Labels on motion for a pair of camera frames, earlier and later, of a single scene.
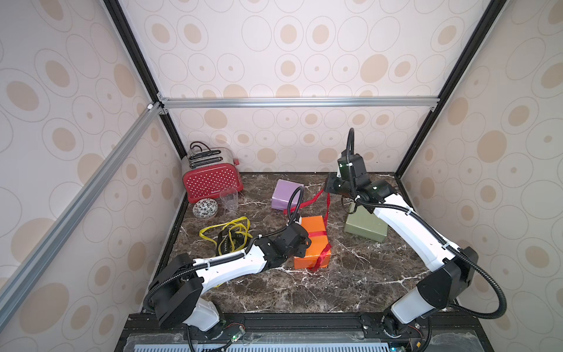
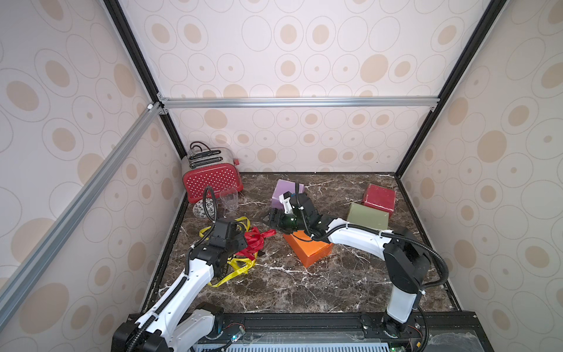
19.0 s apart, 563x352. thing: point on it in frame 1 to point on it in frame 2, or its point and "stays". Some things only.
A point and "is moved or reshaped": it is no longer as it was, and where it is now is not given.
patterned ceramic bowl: x=205 y=208 stays
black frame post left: x=119 y=17 stays
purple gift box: x=283 y=193 stays
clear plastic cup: x=229 y=196 stays
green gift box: x=362 y=223 stays
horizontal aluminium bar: x=193 y=103 stays
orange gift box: x=317 y=247 is moved or reshaped
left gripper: x=303 y=246 to x=241 y=236
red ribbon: x=318 y=234 is moved or reshaped
